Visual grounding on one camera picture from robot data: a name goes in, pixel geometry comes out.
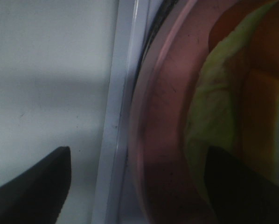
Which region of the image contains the sandwich with lettuce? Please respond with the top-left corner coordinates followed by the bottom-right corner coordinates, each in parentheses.
top-left (184, 0), bottom-right (279, 201)

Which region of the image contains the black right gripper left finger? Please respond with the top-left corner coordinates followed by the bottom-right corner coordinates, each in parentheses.
top-left (0, 147), bottom-right (71, 224)

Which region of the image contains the glass microwave turntable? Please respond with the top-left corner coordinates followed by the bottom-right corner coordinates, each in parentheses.
top-left (135, 0), bottom-right (178, 80)

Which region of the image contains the pink round plate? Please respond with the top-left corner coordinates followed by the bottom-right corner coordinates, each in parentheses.
top-left (128, 0), bottom-right (234, 224)

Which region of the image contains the white microwave oven body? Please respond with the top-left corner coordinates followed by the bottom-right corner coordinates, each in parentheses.
top-left (91, 0), bottom-right (162, 224)

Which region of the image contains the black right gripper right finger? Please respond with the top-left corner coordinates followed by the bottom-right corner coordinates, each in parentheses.
top-left (204, 147), bottom-right (279, 224)

